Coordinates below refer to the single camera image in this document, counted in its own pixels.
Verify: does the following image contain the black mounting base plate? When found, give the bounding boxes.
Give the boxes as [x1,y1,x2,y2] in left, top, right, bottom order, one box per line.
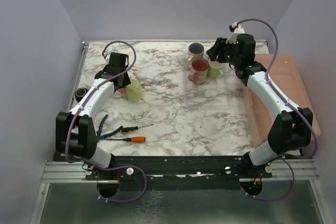
[82,156,272,191]

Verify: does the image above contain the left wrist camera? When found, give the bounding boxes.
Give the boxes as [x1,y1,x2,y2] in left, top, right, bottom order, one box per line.
[103,51,112,61]

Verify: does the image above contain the black handled screwdriver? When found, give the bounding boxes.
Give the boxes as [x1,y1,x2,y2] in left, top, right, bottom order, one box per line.
[120,124,153,134]

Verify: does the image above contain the orange handled screwdriver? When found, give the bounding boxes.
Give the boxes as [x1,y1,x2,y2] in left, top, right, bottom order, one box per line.
[105,136,146,143]

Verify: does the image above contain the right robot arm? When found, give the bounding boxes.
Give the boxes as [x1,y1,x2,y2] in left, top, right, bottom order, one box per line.
[206,34,313,177]

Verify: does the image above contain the light green mug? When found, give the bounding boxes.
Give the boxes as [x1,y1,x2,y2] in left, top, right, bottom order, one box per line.
[207,60,224,79]

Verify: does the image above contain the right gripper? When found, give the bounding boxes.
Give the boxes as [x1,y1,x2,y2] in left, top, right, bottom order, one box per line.
[206,37,242,67]

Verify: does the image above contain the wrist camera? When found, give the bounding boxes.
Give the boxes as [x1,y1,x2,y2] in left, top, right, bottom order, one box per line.
[103,51,112,61]
[226,22,245,44]

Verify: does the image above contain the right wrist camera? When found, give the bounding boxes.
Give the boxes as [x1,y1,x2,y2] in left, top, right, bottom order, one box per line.
[226,22,245,44]

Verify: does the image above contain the yellow-green faceted mug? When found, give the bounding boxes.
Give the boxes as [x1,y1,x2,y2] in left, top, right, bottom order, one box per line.
[125,79,143,103]

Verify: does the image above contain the pink storage bin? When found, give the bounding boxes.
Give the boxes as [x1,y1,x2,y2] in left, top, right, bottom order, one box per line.
[242,54,312,148]

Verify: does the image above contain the aluminium rail frame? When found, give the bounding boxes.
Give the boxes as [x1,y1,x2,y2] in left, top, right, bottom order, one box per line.
[33,41,324,223]

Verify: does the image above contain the blue handled pliers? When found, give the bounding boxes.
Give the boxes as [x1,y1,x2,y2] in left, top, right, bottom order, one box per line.
[96,114,123,141]

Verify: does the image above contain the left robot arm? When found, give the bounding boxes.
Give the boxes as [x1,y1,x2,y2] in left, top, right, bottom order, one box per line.
[56,52,130,179]

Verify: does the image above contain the salmon pink mug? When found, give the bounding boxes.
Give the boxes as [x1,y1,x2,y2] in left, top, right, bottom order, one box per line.
[118,88,127,95]

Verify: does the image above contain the pink spectrum mug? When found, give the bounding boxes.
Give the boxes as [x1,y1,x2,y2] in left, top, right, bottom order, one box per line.
[188,58,209,84]

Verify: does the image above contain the black mug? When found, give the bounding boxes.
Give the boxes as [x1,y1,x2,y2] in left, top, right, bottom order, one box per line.
[74,88,88,102]

